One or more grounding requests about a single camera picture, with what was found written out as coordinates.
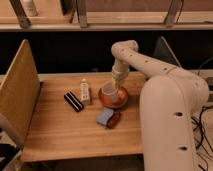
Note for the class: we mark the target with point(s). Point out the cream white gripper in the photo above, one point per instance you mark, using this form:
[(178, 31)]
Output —
[(119, 73)]

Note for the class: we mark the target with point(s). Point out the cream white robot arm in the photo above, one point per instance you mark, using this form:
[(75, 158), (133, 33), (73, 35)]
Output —
[(168, 99)]

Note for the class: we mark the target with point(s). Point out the orange ceramic bowl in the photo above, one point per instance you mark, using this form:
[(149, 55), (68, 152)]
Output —
[(122, 99)]

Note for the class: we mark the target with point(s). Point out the dark red brown object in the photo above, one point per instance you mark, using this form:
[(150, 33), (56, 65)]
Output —
[(113, 120)]

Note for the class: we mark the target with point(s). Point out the white tube bottle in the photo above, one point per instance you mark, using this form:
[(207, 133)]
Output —
[(85, 92)]

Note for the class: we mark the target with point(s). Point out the blue grey sponge block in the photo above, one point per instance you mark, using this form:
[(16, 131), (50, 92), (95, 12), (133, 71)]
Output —
[(104, 116)]

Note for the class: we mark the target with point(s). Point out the wooden side panel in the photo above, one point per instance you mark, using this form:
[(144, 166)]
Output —
[(19, 90)]

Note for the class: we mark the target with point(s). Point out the wooden shelf ledge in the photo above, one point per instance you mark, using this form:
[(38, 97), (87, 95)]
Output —
[(127, 21)]

